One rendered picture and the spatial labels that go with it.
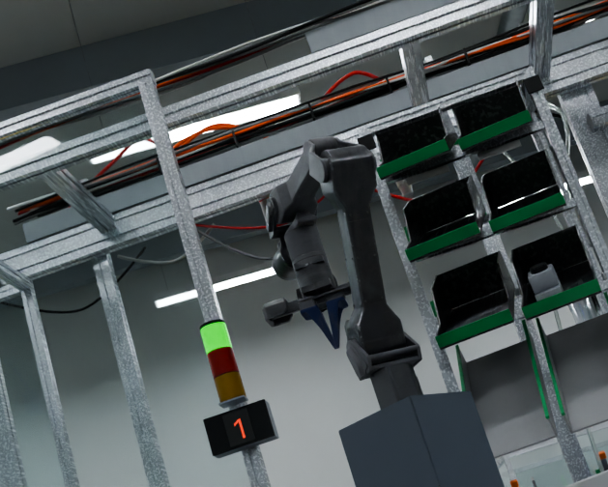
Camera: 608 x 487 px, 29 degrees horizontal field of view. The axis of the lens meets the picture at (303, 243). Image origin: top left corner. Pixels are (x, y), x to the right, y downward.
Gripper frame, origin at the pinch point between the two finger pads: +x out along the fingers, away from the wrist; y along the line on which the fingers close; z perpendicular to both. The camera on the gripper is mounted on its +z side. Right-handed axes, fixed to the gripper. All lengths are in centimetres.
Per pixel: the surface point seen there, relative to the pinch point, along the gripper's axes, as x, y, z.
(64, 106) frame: -72, 42, 35
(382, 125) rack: -39.8, -18.7, 23.8
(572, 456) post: 20, -39, 126
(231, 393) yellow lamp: -1.3, 23.4, 29.0
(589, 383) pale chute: 18.5, -36.8, 17.0
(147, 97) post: -67, 25, 34
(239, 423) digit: 4.5, 23.5, 28.7
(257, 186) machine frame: -76, 18, 123
